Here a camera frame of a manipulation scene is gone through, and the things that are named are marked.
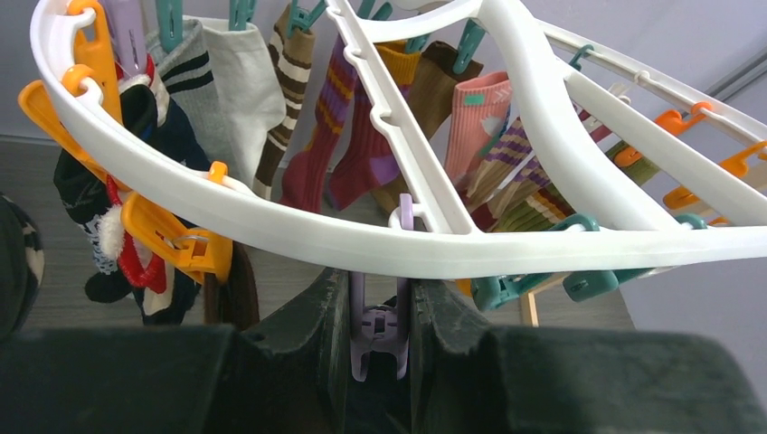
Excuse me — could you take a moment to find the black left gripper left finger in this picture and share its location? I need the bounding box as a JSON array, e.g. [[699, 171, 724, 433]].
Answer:
[[1, 269, 349, 433]]

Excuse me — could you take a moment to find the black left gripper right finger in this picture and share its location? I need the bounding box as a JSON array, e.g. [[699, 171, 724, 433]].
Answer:
[[410, 280, 766, 433]]

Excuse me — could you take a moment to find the brown white orange sock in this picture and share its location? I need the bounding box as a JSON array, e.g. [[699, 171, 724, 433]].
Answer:
[[202, 242, 260, 331]]

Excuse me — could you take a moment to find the orange clothespin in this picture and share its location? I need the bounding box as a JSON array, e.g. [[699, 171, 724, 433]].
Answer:
[[121, 192, 233, 284]]

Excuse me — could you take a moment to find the navy black white sock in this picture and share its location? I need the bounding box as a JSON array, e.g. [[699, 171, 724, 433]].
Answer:
[[53, 84, 158, 304]]

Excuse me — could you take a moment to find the white clip hanger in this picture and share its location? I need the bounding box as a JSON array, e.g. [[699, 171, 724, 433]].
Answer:
[[30, 1, 766, 278]]

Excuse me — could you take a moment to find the lilac clothespin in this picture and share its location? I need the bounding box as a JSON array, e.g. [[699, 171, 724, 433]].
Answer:
[[349, 193, 416, 382]]

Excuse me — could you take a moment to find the green orange striped sock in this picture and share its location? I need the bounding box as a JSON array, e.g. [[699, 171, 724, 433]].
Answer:
[[491, 140, 659, 232]]

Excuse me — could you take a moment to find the maroon purple striped sock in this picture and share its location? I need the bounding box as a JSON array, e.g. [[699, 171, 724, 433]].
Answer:
[[279, 39, 399, 213]]

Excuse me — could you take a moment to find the pink hanging sock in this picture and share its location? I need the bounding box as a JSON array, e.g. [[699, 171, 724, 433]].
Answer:
[[444, 71, 513, 184]]

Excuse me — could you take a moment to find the black floral blanket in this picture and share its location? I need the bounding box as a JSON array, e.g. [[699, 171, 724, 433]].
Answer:
[[1, 194, 45, 339]]

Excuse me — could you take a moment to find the grey black striped sock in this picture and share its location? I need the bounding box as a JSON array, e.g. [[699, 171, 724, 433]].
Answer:
[[147, 18, 241, 177]]

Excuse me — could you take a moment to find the brown white striped hanging sock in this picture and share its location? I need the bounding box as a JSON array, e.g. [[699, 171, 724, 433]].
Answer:
[[253, 5, 316, 200]]

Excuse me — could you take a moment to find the wooden rack frame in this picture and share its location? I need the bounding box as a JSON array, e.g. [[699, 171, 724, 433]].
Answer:
[[518, 273, 566, 327]]

